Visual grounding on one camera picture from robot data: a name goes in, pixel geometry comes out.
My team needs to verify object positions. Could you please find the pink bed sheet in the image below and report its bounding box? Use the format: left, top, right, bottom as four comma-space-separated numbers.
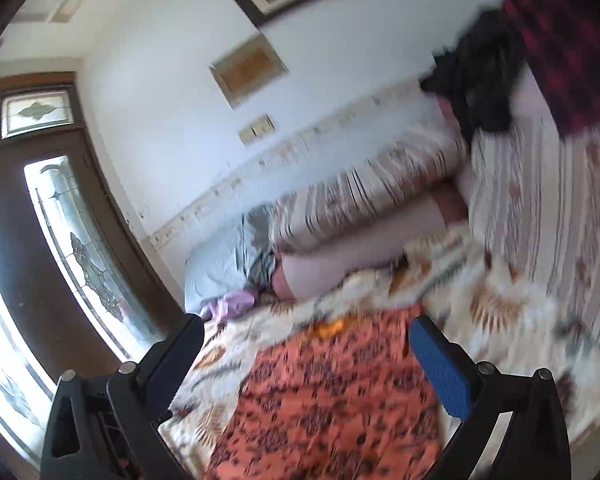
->
270, 180, 468, 303

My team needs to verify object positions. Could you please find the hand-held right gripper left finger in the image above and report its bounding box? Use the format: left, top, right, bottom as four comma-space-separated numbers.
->
40, 312, 205, 480

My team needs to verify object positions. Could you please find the red plaid cloth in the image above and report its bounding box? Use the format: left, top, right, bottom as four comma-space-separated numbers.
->
500, 0, 600, 138

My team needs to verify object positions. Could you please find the wall light switch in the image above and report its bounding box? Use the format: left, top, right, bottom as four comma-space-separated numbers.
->
238, 114, 276, 145

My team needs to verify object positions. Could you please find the orange floral cloth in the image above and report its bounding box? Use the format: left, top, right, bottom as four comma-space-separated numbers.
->
204, 301, 448, 480

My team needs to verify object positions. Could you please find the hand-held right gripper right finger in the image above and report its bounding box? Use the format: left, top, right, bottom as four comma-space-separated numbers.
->
408, 315, 574, 480

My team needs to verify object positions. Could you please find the black clothing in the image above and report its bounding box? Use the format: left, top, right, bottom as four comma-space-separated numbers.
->
420, 7, 528, 136

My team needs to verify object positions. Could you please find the leaf print fleece blanket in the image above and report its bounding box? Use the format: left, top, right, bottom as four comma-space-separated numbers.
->
157, 220, 600, 480

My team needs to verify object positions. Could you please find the lilac floral cloth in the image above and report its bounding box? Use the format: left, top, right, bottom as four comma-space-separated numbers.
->
200, 287, 261, 322

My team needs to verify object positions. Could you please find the grey-blue cloth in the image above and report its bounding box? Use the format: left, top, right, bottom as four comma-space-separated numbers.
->
184, 204, 281, 318

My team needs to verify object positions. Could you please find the striped floral pillow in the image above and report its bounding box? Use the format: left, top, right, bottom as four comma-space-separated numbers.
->
467, 67, 600, 356

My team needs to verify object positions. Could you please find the wooden door with glass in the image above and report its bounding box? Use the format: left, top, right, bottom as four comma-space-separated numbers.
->
0, 72, 188, 471

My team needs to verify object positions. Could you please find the striped bolster pillow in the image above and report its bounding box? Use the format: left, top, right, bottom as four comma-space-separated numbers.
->
269, 122, 473, 253

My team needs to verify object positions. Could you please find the small framed wall picture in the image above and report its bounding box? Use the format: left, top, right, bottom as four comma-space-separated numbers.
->
210, 32, 288, 110

